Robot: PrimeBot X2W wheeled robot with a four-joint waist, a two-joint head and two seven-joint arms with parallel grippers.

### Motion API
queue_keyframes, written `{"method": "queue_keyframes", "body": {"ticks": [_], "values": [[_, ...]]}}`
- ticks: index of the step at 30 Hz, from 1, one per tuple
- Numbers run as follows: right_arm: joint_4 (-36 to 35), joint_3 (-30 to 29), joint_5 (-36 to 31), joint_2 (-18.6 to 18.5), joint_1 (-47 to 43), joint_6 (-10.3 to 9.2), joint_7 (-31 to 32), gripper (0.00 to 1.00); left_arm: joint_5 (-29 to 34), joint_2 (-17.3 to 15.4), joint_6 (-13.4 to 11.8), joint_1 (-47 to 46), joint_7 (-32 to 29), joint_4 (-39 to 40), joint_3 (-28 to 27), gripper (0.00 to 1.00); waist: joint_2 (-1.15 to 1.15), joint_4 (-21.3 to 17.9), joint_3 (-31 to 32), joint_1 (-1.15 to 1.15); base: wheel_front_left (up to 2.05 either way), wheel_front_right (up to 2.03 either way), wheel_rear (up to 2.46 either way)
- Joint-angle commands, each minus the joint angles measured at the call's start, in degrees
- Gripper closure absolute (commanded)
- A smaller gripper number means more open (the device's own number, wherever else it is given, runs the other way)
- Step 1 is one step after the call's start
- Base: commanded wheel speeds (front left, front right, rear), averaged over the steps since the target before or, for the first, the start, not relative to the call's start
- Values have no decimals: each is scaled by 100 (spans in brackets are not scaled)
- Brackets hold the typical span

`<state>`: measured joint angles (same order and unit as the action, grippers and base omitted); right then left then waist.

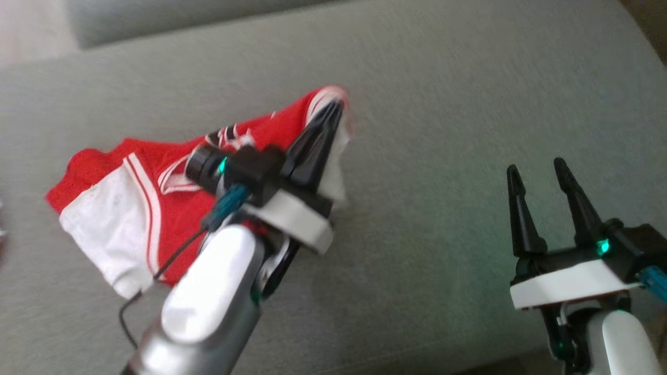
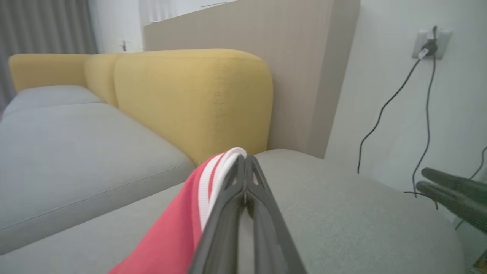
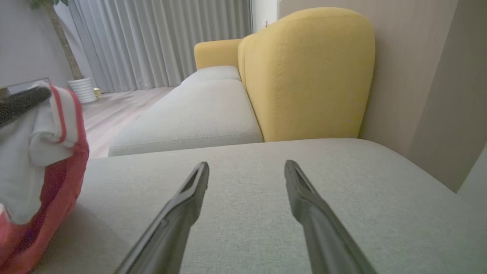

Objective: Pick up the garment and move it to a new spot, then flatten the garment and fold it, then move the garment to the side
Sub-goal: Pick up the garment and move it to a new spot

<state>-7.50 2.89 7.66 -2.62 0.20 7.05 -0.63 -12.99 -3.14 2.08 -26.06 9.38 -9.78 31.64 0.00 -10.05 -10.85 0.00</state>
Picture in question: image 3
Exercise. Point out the grey pleated curtain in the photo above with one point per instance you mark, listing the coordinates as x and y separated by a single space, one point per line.
152 42

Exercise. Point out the grey and yellow sofa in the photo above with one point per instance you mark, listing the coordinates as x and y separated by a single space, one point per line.
247 228

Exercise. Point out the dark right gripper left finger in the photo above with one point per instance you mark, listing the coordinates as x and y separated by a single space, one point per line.
171 228

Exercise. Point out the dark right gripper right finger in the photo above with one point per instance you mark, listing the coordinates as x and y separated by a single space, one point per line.
323 228

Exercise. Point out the potted plant trunk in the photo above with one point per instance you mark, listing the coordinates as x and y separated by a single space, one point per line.
64 45

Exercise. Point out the red and white garment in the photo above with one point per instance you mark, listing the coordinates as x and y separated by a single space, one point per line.
23 171

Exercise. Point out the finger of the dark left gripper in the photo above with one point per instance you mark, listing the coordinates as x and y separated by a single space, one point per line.
19 106

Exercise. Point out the grey cabinet with black frame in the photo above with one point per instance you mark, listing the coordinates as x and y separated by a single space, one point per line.
26 85

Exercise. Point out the small grey sofa seat cushion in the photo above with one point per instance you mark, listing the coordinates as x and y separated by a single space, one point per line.
213 73

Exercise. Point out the yellow sofa back cushion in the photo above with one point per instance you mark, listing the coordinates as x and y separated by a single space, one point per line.
308 76

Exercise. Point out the small yellow jar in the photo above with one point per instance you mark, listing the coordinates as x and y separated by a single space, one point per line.
97 93

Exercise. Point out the yellow sofa armrest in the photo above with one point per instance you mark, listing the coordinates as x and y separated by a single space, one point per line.
215 53

